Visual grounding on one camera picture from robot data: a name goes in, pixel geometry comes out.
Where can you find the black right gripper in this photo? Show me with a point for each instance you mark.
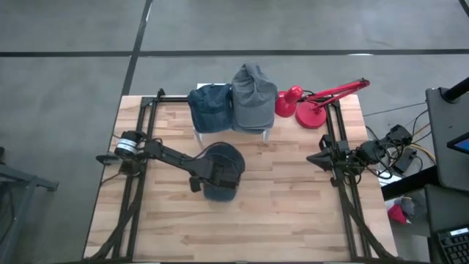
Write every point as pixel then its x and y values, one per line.
pixel 339 152

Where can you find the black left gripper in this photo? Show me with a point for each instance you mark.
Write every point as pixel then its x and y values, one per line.
pixel 216 174

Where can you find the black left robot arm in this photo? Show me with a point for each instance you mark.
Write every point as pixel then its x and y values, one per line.
pixel 165 154

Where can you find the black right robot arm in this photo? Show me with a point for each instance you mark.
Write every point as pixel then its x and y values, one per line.
pixel 381 146

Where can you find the red desk lamp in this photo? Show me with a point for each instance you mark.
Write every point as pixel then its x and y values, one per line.
pixel 309 115

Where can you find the white perforated metal shelf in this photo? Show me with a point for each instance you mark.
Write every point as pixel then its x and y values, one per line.
pixel 266 135

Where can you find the white paper sheet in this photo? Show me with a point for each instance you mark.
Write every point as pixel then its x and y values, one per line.
pixel 389 179

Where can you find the black power supply box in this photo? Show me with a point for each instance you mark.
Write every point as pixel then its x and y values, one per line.
pixel 405 161

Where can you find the black beam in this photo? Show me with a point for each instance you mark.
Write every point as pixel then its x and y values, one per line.
pixel 410 183

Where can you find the red cloth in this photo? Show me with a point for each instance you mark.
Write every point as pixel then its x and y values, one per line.
pixel 397 214

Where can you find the grey cloth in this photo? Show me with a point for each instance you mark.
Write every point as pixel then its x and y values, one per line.
pixel 408 207

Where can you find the grey desk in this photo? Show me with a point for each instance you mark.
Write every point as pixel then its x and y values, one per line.
pixel 448 146

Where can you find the blue tablet screen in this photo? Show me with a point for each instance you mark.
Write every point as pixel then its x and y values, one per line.
pixel 461 143

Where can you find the black pole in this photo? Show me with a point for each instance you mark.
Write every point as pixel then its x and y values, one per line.
pixel 456 91

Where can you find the black keyboard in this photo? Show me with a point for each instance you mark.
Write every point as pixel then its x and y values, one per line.
pixel 454 245

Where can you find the grey metal stand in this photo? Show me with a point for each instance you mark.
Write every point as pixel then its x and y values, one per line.
pixel 22 183

